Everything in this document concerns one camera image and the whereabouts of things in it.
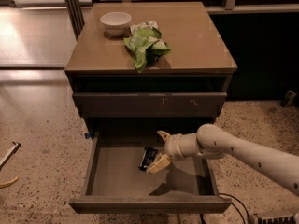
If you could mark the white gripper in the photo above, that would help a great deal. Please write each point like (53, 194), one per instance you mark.
(173, 146)

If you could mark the dark blueberry rxbar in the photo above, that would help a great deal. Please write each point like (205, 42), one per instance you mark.
(148, 158)

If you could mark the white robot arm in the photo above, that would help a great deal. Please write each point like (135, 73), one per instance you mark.
(212, 142)

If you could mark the closed top drawer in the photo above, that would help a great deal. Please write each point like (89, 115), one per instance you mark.
(149, 105)

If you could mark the open middle drawer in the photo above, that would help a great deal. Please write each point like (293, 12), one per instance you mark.
(115, 184)

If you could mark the brown drawer cabinet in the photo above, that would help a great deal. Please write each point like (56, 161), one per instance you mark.
(198, 62)

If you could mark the blue tape piece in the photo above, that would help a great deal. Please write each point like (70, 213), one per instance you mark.
(87, 136)

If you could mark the green chip bag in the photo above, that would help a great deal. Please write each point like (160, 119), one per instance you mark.
(145, 44)

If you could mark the white ceramic bowl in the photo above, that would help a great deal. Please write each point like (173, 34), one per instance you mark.
(116, 24)

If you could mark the grey power strip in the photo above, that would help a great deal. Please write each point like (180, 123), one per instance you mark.
(283, 219)

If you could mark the dark floor object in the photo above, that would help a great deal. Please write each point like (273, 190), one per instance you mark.
(288, 98)

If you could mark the metal chair leg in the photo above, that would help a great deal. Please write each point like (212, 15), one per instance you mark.
(5, 159)

